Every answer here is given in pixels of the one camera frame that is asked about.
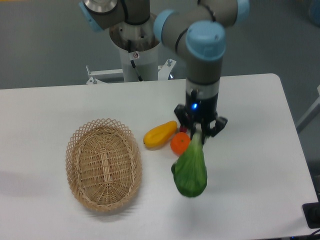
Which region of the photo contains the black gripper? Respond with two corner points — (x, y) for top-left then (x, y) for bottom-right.
(174, 92), (228, 145)

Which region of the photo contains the green bok choy vegetable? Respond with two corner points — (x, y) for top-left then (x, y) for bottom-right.
(171, 131), (208, 198)

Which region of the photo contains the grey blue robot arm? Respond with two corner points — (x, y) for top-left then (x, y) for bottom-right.
(79, 0), (250, 141)

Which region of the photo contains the purple sweet potato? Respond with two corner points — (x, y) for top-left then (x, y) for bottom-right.
(179, 125), (188, 133)

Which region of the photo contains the orange tangerine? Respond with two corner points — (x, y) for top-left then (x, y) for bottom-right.
(170, 132), (191, 156)

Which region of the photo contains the yellow papaya half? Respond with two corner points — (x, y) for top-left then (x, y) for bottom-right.
(143, 120), (178, 149)

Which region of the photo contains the woven wicker basket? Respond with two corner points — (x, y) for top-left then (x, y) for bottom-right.
(65, 118), (143, 213)

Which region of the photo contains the white table leg right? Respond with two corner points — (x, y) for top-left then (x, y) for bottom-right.
(295, 86), (320, 134)

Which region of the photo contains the black device at table edge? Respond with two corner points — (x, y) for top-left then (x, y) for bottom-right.
(302, 202), (320, 229)

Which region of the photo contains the white metal base frame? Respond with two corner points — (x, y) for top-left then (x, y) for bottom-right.
(85, 58), (186, 85)

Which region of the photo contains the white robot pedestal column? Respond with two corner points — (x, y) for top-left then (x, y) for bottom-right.
(109, 13), (160, 82)

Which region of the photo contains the black cable on pedestal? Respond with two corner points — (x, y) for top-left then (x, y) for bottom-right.
(127, 39), (144, 82)

